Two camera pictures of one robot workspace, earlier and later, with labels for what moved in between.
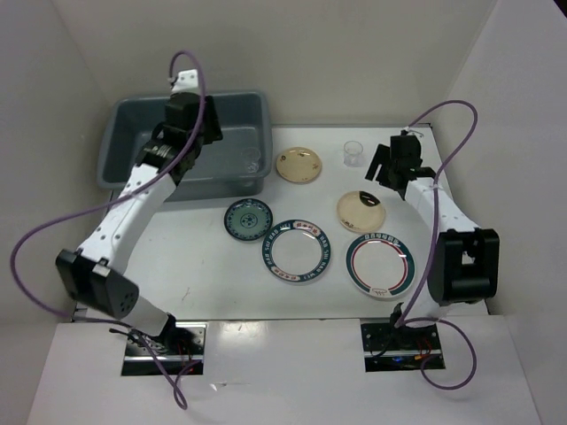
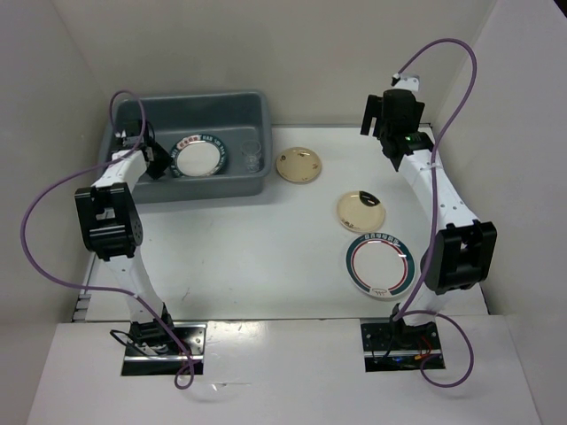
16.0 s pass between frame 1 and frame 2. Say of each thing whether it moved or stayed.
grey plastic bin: stayed
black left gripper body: moved
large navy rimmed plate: moved
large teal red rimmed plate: stayed
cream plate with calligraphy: stayed
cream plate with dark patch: stayed
